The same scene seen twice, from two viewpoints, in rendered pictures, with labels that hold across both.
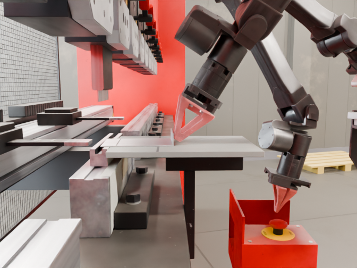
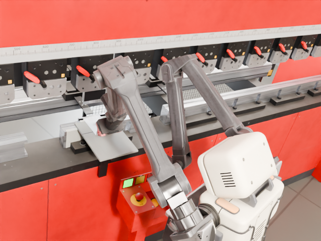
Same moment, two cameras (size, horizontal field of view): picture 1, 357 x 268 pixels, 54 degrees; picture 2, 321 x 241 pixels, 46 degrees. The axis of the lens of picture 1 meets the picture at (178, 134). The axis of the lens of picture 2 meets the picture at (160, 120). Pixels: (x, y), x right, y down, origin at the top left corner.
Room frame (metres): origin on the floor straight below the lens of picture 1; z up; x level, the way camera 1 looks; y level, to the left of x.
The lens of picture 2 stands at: (0.01, -1.15, 2.02)
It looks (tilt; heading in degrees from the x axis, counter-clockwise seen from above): 34 degrees down; 51
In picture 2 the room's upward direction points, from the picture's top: 13 degrees clockwise
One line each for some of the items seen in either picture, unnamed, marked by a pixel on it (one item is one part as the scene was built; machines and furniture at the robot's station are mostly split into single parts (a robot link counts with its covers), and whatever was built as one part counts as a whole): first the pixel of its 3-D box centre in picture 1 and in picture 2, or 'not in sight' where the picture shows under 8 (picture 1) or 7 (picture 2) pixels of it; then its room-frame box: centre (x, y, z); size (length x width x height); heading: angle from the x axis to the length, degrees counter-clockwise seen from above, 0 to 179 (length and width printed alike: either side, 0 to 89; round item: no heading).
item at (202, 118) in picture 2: not in sight; (195, 120); (1.26, 0.10, 0.89); 0.30 x 0.05 x 0.03; 2
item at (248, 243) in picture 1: (268, 237); (145, 200); (0.79, -0.21, 0.75); 0.20 x 0.16 x 0.18; 179
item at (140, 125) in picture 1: (146, 119); (269, 93); (1.91, 0.17, 0.92); 1.68 x 0.06 x 0.10; 2
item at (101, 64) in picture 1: (102, 74); (93, 93); (0.65, 0.14, 1.13); 0.10 x 0.02 x 0.10; 2
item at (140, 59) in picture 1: (127, 32); (168, 60); (1.03, 0.15, 1.26); 0.15 x 0.09 x 0.17; 2
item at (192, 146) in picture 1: (183, 145); (105, 137); (0.66, -0.01, 1.00); 0.26 x 0.18 x 0.01; 92
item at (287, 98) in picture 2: (158, 122); (287, 98); (2.06, 0.12, 0.89); 0.30 x 0.05 x 0.03; 2
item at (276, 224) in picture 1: (278, 228); (138, 198); (0.74, -0.22, 0.79); 0.04 x 0.04 x 0.04
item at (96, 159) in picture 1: (108, 147); (99, 118); (0.69, 0.14, 0.99); 0.20 x 0.03 x 0.03; 2
